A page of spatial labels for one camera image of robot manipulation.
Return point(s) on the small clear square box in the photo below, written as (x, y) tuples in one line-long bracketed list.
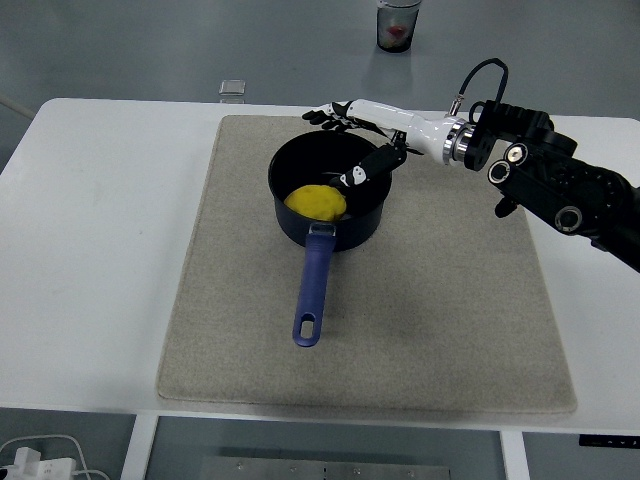
[(233, 88)]

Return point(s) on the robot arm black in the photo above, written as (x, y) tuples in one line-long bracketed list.
[(565, 185)]

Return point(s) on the beige fabric mat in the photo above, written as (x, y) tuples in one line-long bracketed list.
[(400, 325)]

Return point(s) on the clear cup with red item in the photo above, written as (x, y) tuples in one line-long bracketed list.
[(397, 30)]

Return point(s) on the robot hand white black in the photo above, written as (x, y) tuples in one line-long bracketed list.
[(400, 120)]

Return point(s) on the yellow potato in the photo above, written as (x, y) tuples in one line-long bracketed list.
[(315, 202)]

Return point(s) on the black table control panel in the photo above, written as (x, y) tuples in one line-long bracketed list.
[(610, 441)]

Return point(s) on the white table leg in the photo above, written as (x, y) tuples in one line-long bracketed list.
[(515, 457), (137, 450)]

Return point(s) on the grey metal plate with screws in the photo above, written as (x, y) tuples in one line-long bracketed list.
[(325, 470)]

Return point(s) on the white power strip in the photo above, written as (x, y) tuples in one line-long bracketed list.
[(40, 465)]

